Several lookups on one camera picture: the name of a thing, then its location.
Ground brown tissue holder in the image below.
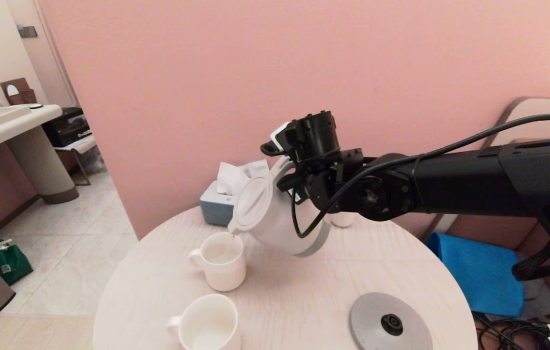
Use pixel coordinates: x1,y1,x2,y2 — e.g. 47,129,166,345
1,78,38,106

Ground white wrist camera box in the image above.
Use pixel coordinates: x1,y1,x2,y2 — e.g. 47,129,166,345
270,122,291,151

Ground blue cloth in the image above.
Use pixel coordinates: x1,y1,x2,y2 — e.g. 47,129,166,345
426,232,524,318

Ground white ribbed mug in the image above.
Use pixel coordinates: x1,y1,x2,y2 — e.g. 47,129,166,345
167,294,242,350
189,232,247,292

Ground white paper tissue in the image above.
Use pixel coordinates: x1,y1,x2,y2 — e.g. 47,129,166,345
216,162,252,196

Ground beige sink pedestal column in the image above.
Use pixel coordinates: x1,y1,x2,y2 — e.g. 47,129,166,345
7,127,80,205

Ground clear plastic bag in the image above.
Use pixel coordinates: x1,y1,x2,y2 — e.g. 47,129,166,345
83,145,108,175

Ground white handleless cup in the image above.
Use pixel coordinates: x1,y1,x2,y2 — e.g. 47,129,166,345
329,211,356,228

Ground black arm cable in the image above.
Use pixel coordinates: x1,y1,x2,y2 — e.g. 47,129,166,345
291,114,550,239

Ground luggage bench with metal legs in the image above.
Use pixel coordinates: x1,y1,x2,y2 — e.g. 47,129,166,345
54,134,98,186

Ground black box appliance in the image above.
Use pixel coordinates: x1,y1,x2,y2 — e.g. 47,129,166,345
42,107,93,148

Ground brown and cream padded sofa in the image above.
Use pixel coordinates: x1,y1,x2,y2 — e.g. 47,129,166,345
421,96,550,326

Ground teal tissue box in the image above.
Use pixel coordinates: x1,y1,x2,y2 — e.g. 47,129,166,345
200,181,237,227

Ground cream door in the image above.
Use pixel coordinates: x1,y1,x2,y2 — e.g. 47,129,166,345
7,0,79,110

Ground black floor cables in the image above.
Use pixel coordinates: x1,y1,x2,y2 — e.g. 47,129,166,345
472,311,550,350

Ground white electric kettle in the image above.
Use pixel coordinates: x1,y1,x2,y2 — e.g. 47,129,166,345
227,156,331,257

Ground grey seat cushion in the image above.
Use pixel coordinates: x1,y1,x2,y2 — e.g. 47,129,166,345
518,277,550,316

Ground grey round kettle base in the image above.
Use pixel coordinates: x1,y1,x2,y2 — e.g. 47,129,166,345
349,292,434,350

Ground green shopping bag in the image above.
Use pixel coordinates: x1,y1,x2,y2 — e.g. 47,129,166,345
0,239,34,286

